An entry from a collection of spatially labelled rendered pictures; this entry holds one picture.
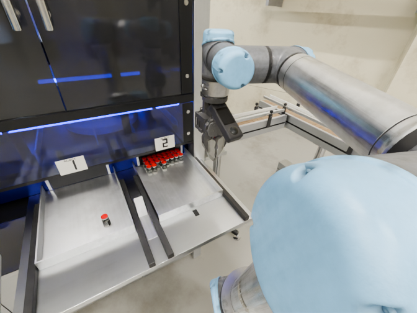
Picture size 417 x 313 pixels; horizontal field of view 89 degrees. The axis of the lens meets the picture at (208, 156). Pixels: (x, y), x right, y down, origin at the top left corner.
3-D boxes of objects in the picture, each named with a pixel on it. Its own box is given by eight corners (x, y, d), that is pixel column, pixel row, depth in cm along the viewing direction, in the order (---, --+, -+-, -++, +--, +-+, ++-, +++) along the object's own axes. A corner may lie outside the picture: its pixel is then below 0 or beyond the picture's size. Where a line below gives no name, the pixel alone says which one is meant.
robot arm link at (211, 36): (206, 30, 45) (199, 27, 51) (204, 83, 51) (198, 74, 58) (241, 31, 46) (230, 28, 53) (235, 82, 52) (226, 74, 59)
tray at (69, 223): (44, 192, 82) (40, 185, 80) (115, 172, 93) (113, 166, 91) (40, 270, 58) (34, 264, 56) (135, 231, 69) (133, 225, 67)
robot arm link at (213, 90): (236, 81, 54) (208, 84, 51) (234, 98, 57) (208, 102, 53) (220, 73, 60) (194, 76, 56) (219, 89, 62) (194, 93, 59)
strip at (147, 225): (136, 209, 77) (133, 198, 73) (144, 206, 78) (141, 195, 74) (148, 240, 67) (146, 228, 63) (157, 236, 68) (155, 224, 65)
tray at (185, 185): (133, 167, 96) (131, 161, 94) (185, 153, 107) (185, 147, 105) (159, 222, 73) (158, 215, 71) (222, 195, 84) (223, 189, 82)
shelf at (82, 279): (30, 200, 81) (28, 196, 79) (194, 153, 111) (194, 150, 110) (13, 341, 47) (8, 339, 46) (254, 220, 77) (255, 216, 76)
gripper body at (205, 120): (214, 124, 70) (216, 87, 63) (229, 136, 64) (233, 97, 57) (193, 128, 67) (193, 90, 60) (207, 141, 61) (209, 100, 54)
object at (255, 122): (195, 154, 113) (195, 128, 104) (183, 141, 124) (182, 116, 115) (285, 128, 143) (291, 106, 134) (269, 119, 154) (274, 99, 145)
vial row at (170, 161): (145, 171, 94) (144, 163, 92) (182, 159, 102) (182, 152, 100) (146, 173, 93) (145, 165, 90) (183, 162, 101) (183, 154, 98)
